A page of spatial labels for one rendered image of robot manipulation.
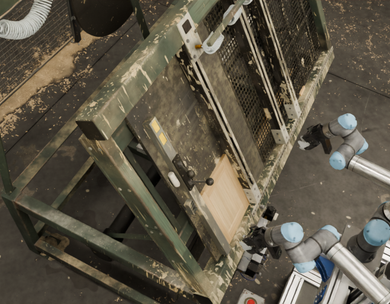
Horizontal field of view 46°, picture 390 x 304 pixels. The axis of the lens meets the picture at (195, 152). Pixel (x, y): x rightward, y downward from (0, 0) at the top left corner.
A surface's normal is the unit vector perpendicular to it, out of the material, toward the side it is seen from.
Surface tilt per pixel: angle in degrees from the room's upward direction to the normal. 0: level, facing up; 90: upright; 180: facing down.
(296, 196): 0
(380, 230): 7
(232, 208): 59
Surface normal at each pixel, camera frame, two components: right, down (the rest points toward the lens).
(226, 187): 0.81, 0.06
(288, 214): 0.08, -0.58
